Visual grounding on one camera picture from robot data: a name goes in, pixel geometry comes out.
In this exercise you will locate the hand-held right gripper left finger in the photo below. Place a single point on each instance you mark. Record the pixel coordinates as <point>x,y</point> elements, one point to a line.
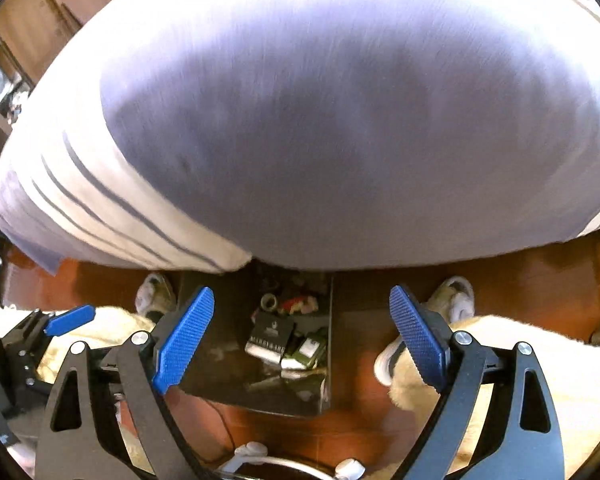
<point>185,340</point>

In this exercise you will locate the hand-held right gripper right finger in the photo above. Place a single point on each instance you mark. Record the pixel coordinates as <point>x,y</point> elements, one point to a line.
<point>417,340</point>

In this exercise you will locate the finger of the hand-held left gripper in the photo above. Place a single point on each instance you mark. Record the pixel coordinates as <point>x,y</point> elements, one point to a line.
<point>70,321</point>

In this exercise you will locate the black square bin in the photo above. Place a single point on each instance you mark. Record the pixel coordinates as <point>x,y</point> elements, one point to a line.
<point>220,360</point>

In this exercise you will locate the black rectangular box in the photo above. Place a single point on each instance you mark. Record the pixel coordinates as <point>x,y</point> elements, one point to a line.
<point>270,335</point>

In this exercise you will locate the white tape roll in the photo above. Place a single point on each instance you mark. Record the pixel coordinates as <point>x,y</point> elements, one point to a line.
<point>269,302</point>

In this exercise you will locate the small dark green box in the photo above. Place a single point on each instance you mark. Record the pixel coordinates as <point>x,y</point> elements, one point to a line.
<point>307,349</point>

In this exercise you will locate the colourful cloth scrap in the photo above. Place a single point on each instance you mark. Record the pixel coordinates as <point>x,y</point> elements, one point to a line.
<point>300,306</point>

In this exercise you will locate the person's cream fleece trouser leg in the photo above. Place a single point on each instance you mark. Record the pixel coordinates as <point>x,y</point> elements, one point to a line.
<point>110,325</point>

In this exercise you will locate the grey slipper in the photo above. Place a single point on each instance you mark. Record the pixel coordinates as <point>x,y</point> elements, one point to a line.
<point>452,297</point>
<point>155,295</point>

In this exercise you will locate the cream fluffy rug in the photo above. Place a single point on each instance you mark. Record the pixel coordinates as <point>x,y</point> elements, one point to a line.
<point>520,410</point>

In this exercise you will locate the blue white striped bedspread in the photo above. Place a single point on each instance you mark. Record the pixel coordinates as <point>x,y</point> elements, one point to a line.
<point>330,120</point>

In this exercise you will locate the dark wooden wardrobe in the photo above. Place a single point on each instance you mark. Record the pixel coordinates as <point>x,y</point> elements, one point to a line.
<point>45,25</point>

